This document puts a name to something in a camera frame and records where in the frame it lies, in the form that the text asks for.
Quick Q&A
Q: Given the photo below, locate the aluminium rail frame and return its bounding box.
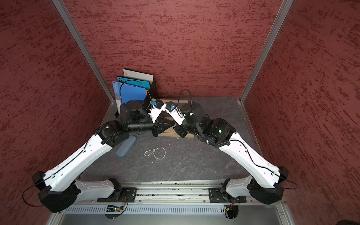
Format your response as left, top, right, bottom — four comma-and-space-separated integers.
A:
48, 180, 294, 225

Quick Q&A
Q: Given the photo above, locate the right aluminium corner post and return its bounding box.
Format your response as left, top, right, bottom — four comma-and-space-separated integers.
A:
240, 0, 293, 105

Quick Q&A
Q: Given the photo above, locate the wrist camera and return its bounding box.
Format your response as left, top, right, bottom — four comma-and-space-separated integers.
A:
148, 99, 167, 123
165, 101, 185, 125

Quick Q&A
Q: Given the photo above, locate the blue-grey glasses case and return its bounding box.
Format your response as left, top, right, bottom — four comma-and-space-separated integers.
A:
116, 135, 137, 158

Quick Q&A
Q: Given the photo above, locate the black mesh file organizer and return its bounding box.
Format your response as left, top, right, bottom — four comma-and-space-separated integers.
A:
114, 78, 160, 119

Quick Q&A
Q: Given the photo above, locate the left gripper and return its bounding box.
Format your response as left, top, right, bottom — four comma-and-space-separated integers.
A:
127, 115, 175, 137

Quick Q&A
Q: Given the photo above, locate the wooden jewelry display stand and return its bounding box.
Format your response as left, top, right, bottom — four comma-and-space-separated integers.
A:
158, 99, 195, 138

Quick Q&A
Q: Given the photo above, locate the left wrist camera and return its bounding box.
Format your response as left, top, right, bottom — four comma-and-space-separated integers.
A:
148, 99, 167, 123

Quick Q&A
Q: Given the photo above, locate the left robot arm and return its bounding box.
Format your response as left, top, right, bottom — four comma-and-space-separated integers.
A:
32, 99, 177, 212

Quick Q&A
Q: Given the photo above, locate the teal folder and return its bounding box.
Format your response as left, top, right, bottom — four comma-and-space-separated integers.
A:
117, 76, 150, 91

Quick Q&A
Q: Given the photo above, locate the pearl necklace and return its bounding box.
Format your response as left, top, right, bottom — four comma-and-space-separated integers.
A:
144, 147, 167, 161

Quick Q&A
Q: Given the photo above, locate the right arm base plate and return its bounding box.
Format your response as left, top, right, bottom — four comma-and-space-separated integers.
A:
208, 188, 247, 203

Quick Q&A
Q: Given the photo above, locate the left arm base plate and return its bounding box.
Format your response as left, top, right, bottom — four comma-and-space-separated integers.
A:
97, 187, 137, 203

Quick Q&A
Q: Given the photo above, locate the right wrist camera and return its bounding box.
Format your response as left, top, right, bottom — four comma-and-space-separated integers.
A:
165, 101, 185, 125

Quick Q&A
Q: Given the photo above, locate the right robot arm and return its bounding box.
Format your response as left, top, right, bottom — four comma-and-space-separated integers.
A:
174, 103, 288, 205

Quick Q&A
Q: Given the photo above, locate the white folder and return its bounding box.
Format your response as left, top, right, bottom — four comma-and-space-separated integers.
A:
123, 69, 153, 84

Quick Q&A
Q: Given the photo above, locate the aluminium corner post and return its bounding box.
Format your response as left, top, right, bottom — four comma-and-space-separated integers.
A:
240, 0, 293, 105
52, 0, 115, 103

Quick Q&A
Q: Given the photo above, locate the left aluminium corner post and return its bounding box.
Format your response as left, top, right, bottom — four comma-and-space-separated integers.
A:
52, 0, 115, 103

